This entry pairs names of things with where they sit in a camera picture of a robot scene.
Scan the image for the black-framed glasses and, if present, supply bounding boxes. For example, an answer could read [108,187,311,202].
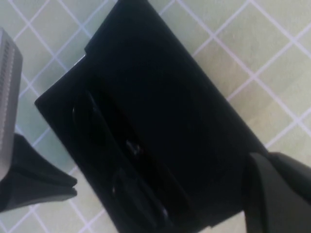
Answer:
[71,89,192,233]

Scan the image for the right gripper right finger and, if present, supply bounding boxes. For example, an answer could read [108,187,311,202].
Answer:
[269,151,311,201]

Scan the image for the black glasses case blue print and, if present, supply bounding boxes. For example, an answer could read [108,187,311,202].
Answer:
[34,0,271,233]

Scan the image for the green white-grid tablecloth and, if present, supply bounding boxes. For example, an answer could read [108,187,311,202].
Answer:
[0,0,311,233]

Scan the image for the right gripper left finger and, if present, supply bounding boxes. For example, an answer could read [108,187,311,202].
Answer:
[242,152,311,233]

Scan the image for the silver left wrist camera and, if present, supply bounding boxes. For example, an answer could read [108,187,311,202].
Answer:
[0,26,23,182]

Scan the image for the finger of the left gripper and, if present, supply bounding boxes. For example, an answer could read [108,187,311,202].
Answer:
[0,188,78,213]
[0,133,78,195]

